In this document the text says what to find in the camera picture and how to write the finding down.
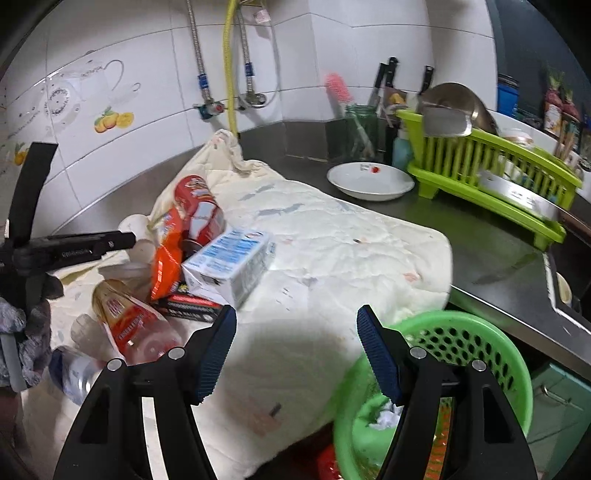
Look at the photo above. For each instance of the orange snack packet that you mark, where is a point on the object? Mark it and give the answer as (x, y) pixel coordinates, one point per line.
(166, 267)

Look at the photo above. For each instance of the steel scoop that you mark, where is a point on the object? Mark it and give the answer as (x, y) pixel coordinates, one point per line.
(445, 122)

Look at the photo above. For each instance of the green plastic basket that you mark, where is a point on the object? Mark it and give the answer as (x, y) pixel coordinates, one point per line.
(461, 341)

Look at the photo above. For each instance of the white shallow bowl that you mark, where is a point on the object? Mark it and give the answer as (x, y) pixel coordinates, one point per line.
(364, 183)

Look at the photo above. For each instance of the plastic bottle with red label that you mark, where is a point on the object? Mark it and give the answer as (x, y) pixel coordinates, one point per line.
(129, 323)

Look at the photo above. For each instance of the cream printed quilt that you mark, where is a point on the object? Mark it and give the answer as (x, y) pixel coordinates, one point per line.
(323, 258)

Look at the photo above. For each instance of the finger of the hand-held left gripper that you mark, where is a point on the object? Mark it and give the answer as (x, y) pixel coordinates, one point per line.
(32, 184)
(78, 251)

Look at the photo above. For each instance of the steel basin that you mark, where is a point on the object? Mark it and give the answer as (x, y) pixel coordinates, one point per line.
(461, 97)

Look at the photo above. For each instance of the crumpled white tissue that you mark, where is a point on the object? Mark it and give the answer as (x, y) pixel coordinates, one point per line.
(385, 420)

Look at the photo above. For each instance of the pink bottle brush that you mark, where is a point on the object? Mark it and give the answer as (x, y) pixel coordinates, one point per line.
(337, 90)

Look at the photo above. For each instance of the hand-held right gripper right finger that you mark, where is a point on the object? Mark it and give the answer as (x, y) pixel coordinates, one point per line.
(376, 353)

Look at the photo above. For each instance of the red plastic wrapper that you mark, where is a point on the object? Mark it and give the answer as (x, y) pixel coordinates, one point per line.
(328, 466)

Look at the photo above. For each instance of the metal wall valve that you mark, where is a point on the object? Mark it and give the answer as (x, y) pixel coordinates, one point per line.
(210, 110)

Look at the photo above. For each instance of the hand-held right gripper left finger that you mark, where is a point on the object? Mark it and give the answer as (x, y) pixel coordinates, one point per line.
(216, 357)

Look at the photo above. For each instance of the person's left hand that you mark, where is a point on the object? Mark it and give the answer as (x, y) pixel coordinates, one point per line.
(36, 341)

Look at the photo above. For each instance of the steel cleaver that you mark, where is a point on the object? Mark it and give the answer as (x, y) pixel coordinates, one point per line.
(517, 194)

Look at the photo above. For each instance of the printed food packet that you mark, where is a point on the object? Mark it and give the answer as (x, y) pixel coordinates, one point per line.
(554, 115)

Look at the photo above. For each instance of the clear suction hook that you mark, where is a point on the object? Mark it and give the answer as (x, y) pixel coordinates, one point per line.
(62, 99)

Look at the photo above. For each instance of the teal bottle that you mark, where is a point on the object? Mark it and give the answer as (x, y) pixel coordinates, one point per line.
(402, 152)

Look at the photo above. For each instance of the red drink can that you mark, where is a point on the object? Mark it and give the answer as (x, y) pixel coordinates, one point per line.
(198, 212)

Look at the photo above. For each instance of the green cabinet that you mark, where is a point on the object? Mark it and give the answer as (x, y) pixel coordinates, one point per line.
(563, 415)

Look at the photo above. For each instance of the green dish rack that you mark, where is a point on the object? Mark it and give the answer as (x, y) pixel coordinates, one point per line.
(461, 161)

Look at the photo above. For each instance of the black glue box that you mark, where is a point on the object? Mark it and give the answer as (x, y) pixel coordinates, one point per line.
(194, 307)

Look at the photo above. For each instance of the white and blue carton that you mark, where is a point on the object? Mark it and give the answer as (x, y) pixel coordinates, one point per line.
(231, 265)

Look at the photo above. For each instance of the green glass jar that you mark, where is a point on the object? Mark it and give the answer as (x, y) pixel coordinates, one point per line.
(362, 134)

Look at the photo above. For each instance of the blue container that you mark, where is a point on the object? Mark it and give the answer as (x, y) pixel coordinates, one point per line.
(508, 97)

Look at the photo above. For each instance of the bundle of wooden chopsticks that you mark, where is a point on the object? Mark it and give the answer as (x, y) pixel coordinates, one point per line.
(565, 143)

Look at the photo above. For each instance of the clear plastic bottle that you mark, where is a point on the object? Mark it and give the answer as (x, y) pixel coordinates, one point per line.
(76, 374)

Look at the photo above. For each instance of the white cup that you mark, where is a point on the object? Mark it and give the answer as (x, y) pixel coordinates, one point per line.
(137, 224)

